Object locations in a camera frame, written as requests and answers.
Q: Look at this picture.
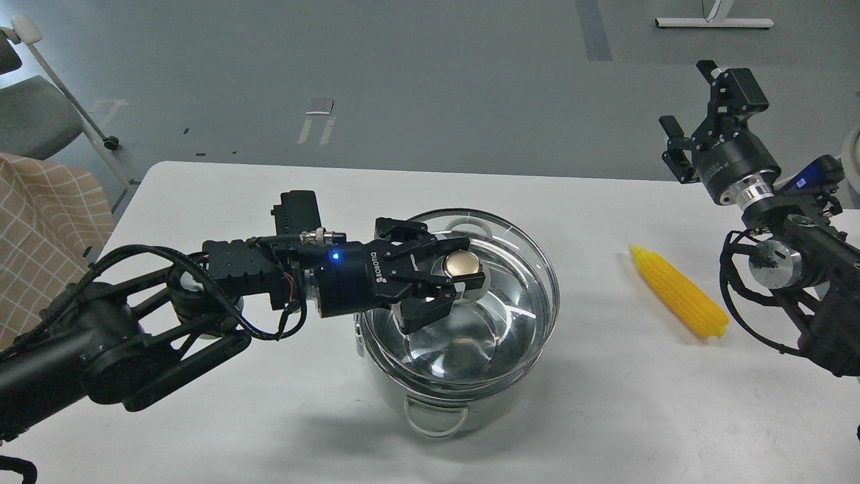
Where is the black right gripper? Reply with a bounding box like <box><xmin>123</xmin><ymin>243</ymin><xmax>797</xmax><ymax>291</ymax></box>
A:
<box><xmin>658</xmin><ymin>59</ymin><xmax>782</xmax><ymax>205</ymax></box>

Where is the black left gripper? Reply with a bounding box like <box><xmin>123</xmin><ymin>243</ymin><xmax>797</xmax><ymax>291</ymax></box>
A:
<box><xmin>310</xmin><ymin>217</ymin><xmax>471</xmax><ymax>335</ymax></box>

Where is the glass pot lid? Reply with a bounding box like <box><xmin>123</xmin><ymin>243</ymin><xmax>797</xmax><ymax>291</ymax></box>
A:
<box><xmin>356</xmin><ymin>208</ymin><xmax>559</xmax><ymax>389</ymax></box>

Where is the yellow corn cob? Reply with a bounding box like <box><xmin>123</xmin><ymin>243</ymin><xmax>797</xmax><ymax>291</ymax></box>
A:
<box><xmin>628</xmin><ymin>245</ymin><xmax>728</xmax><ymax>338</ymax></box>

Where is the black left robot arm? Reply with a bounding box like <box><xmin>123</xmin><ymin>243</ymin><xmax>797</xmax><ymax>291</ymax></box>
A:
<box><xmin>1</xmin><ymin>190</ymin><xmax>486</xmax><ymax>442</ymax></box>

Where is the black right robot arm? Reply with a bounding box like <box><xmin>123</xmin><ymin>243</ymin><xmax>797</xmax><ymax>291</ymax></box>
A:
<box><xmin>658</xmin><ymin>59</ymin><xmax>859</xmax><ymax>377</ymax></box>

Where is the stainless steel pot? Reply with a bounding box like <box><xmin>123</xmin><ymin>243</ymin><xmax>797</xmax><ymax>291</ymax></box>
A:
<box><xmin>355</xmin><ymin>305</ymin><xmax>554</xmax><ymax>439</ymax></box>

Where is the white desk leg base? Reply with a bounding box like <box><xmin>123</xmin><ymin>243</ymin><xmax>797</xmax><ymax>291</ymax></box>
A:
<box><xmin>654</xmin><ymin>1</ymin><xmax>775</xmax><ymax>30</ymax></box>

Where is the white side table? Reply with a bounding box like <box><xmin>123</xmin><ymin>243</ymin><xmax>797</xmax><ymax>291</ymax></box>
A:
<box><xmin>841</xmin><ymin>125</ymin><xmax>859</xmax><ymax>209</ymax></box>

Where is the beige checkered cloth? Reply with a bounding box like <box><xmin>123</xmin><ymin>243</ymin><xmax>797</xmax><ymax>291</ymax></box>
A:
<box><xmin>1</xmin><ymin>153</ymin><xmax>116</xmax><ymax>348</ymax></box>

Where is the grey office chair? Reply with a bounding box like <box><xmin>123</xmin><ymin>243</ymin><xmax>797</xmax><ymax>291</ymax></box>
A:
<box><xmin>1</xmin><ymin>15</ymin><xmax>136</xmax><ymax>192</ymax></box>

